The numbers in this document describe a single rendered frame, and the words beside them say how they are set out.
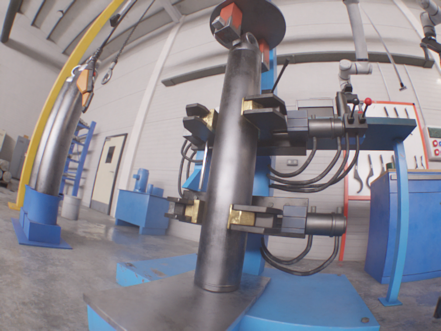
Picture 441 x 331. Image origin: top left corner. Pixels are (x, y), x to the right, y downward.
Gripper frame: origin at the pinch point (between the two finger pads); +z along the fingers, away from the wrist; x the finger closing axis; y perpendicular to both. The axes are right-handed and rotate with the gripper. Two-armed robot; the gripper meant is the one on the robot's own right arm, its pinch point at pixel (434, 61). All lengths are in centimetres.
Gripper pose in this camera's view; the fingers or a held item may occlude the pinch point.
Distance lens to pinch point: 141.1
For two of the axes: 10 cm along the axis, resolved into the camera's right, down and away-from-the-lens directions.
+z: -1.2, 9.8, 1.8
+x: 9.4, 1.7, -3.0
